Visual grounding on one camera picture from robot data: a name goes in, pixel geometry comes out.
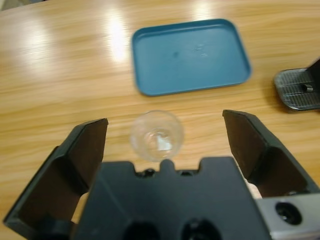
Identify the clear glass cup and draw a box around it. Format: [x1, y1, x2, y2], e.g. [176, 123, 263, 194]
[128, 109, 185, 163]

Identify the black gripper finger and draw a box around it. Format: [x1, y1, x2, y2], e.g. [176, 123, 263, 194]
[222, 109, 320, 200]
[2, 118, 109, 240]

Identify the chrome grate drip tray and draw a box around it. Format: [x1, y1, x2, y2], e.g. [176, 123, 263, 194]
[273, 67, 320, 114]

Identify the teal plastic tray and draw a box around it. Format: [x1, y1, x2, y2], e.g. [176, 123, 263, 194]
[131, 18, 253, 97]

